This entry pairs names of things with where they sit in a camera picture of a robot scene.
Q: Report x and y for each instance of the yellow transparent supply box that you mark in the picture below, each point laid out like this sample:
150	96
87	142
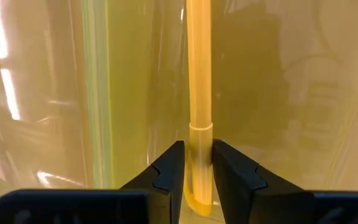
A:
275	93

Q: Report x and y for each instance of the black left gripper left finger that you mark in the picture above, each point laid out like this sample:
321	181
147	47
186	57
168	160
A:
160	186

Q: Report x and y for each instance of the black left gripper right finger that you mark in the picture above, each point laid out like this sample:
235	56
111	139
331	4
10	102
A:
244	193

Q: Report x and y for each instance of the yellow highlighter pen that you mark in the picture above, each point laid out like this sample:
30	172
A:
199	77

